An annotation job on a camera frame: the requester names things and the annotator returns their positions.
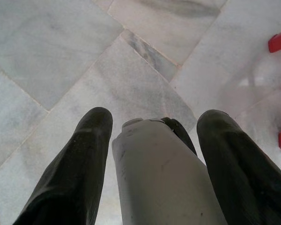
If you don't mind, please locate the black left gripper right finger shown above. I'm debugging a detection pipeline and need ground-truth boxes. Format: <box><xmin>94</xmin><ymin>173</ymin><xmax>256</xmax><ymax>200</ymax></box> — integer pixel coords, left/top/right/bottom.
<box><xmin>196</xmin><ymin>109</ymin><xmax>281</xmax><ymax>225</ymax></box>

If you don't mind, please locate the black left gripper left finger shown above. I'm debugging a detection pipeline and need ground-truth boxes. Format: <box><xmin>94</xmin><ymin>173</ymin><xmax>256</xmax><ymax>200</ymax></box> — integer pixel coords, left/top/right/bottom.
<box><xmin>13</xmin><ymin>107</ymin><xmax>113</xmax><ymax>225</ymax></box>

